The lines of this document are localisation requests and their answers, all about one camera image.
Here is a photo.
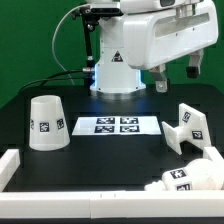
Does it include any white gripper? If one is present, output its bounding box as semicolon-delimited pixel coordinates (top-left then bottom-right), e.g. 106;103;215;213
123;0;218;93

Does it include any white lamp base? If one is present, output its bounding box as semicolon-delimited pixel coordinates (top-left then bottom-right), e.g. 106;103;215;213
162;103;211;155

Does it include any white lamp bulb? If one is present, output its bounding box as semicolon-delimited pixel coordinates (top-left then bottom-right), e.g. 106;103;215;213
144;159;224;191

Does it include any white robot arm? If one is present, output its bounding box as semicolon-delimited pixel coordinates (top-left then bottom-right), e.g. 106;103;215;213
86;0;218;99

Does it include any white lamp shade cone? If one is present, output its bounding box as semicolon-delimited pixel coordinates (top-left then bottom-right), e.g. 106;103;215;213
29;95;70;151

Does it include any white right fence bar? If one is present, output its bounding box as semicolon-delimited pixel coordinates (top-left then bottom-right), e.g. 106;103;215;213
203;146;224;168

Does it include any white fence bar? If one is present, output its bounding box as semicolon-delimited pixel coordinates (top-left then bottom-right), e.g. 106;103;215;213
0;149;20;192
203;146;224;168
0;190;224;219

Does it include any white marker sheet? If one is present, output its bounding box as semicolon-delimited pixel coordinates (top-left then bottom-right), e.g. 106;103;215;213
72;116;161;136

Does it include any white front fence bar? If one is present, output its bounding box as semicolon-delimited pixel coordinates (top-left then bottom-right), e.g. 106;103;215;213
0;190;224;219

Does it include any white left fence bar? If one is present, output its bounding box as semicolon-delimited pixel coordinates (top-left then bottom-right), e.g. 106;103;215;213
0;149;20;192

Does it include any black camera on stand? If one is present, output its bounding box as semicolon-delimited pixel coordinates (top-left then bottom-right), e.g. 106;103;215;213
72;4;123;75

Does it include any grey cable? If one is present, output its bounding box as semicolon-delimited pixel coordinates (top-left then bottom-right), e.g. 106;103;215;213
51;3;88;86

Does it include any black cable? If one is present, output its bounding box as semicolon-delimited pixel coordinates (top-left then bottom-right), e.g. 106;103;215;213
18;69;93;94

